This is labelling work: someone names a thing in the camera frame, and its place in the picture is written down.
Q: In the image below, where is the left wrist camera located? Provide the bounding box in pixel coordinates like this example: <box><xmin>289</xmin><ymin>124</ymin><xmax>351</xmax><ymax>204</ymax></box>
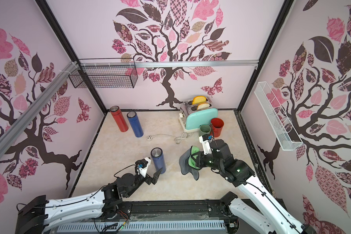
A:
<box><xmin>135</xmin><ymin>157</ymin><xmax>151</xmax><ymax>178</ymax></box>

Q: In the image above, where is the black wire basket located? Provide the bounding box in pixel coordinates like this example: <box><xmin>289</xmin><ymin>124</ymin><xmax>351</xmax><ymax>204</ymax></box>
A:
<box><xmin>68</xmin><ymin>58</ymin><xmax>139</xmax><ymax>88</ymax></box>

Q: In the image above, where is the dark blue thermos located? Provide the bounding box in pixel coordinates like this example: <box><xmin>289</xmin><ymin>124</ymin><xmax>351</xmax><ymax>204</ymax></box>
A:
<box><xmin>150</xmin><ymin>147</ymin><xmax>166</xmax><ymax>174</ymax></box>

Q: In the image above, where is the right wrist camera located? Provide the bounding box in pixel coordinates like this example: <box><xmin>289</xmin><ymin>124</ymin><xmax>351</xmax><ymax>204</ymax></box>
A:
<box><xmin>199</xmin><ymin>134</ymin><xmax>212</xmax><ymax>155</ymax></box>

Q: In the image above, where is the white slotted cable duct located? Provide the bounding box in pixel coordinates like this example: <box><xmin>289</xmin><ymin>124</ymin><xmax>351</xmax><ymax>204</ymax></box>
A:
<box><xmin>51</xmin><ymin>220</ymin><xmax>226</xmax><ymax>234</ymax></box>

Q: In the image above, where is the aluminium rail wall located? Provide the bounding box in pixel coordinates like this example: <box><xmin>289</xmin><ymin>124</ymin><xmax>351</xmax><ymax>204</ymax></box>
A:
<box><xmin>81</xmin><ymin>60</ymin><xmax>259</xmax><ymax>68</ymax></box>
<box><xmin>0</xmin><ymin>61</ymin><xmax>77</xmax><ymax>158</ymax></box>

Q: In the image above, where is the pale bread slice front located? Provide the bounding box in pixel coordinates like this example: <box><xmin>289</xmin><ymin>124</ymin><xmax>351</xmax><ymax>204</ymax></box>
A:
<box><xmin>197</xmin><ymin>102</ymin><xmax>211</xmax><ymax>111</ymax></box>

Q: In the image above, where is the mint green toaster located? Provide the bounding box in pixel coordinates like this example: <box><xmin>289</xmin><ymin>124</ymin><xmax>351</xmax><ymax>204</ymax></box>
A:
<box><xmin>178</xmin><ymin>96</ymin><xmax>218</xmax><ymax>133</ymax></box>

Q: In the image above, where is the green cup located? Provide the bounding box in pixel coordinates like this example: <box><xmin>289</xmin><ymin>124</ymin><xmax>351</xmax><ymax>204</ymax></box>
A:
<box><xmin>199</xmin><ymin>124</ymin><xmax>212</xmax><ymax>136</ymax></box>

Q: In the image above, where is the red thermos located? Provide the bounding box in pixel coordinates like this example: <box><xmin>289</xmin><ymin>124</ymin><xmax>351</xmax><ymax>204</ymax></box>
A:
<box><xmin>109</xmin><ymin>106</ymin><xmax>128</xmax><ymax>132</ymax></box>

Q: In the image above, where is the white wire basket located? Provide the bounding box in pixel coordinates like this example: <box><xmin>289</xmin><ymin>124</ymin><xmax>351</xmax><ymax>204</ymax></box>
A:
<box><xmin>254</xmin><ymin>82</ymin><xmax>303</xmax><ymax>151</ymax></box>

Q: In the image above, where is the white toaster power cord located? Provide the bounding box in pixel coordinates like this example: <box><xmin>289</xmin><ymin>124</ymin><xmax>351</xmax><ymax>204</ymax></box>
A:
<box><xmin>146</xmin><ymin>131</ymin><xmax>194</xmax><ymax>144</ymax></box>

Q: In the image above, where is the red cup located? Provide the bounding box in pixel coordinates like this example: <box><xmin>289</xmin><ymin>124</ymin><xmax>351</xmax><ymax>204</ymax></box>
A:
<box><xmin>210</xmin><ymin>118</ymin><xmax>224</xmax><ymax>137</ymax></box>

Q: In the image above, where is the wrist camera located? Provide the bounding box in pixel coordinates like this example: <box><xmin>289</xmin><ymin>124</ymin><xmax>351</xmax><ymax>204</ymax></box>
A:
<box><xmin>135</xmin><ymin>157</ymin><xmax>151</xmax><ymax>178</ymax></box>
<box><xmin>199</xmin><ymin>134</ymin><xmax>212</xmax><ymax>155</ymax></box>

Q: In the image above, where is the aluminium rail back wall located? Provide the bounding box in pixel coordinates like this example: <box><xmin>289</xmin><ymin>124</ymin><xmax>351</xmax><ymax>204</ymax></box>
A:
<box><xmin>81</xmin><ymin>60</ymin><xmax>259</xmax><ymax>68</ymax></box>

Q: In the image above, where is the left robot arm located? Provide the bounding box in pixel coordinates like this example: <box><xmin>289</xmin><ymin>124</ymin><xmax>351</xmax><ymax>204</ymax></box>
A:
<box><xmin>15</xmin><ymin>168</ymin><xmax>161</xmax><ymax>234</ymax></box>

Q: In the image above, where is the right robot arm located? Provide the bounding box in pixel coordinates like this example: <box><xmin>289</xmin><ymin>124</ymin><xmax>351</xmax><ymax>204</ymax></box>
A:
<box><xmin>186</xmin><ymin>139</ymin><xmax>316</xmax><ymax>234</ymax></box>

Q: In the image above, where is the aluminium rail left wall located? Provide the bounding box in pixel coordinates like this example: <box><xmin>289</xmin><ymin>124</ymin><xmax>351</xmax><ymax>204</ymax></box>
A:
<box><xmin>0</xmin><ymin>61</ymin><xmax>77</xmax><ymax>158</ymax></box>

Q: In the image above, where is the yellow bread slice back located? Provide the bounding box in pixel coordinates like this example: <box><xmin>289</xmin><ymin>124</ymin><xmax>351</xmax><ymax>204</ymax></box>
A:
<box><xmin>192</xmin><ymin>96</ymin><xmax>207</xmax><ymax>105</ymax></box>

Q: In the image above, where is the green and grey cloth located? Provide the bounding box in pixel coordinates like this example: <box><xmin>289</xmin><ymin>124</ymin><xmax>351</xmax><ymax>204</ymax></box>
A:
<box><xmin>179</xmin><ymin>146</ymin><xmax>200</xmax><ymax>181</ymax></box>

